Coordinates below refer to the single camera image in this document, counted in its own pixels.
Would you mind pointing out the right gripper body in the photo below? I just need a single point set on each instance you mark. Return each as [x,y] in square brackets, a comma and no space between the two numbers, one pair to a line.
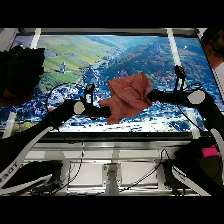
[159,96]

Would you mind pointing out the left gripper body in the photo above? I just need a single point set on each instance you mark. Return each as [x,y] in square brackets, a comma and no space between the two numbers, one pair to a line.
[96,111]

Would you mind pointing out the pink garment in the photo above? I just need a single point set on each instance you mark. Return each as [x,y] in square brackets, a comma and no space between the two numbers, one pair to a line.
[128,96]

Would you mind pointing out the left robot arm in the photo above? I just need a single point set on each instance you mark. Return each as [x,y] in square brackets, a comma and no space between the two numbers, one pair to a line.
[30,133]

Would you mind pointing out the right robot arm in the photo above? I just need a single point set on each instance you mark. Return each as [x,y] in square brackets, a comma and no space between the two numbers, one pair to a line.
[208,110]

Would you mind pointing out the heap of clothes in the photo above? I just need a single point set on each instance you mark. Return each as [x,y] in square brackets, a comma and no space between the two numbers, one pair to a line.
[21,68]

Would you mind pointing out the white garment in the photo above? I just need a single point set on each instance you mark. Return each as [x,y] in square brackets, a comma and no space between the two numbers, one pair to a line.
[220,78]

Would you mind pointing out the checked shirt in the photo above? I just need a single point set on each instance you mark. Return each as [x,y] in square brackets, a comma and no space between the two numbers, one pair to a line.
[213,40]

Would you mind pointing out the brown garment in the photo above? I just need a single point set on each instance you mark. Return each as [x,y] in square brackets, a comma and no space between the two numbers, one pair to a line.
[11,99]

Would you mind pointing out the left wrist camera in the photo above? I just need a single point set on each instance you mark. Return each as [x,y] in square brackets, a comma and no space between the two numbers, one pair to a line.
[89,90]

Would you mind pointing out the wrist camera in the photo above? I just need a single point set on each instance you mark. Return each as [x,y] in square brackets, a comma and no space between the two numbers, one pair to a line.
[179,72]
[89,90]

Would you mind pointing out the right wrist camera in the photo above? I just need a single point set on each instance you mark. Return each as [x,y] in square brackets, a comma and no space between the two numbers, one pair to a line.
[179,72]

